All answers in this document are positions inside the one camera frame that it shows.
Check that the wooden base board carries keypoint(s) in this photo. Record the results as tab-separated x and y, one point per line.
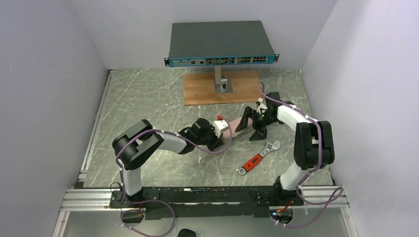
199	88

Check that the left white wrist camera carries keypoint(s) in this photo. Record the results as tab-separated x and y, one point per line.
220	125

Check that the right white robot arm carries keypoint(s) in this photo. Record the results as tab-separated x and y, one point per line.
313	140

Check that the aluminium frame rail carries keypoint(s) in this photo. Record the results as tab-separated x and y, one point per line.
77	198

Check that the grey network switch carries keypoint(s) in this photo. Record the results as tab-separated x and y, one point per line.
219	43

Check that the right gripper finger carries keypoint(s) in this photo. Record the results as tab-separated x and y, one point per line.
260	133
248	114

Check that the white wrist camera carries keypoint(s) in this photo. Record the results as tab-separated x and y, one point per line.
220	125
261	107

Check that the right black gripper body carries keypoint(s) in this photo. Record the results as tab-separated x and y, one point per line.
258	120

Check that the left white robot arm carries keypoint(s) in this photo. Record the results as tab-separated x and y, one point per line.
137	144

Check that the red handled adjustable wrench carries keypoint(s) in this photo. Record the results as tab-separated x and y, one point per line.
251	163

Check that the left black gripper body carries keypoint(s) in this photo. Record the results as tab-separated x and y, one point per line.
217	138

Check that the metal stand bracket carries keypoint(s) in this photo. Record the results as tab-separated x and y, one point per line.
222	84

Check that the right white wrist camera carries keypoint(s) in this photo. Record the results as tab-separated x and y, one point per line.
261	107

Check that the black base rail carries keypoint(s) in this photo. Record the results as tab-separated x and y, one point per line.
181	202

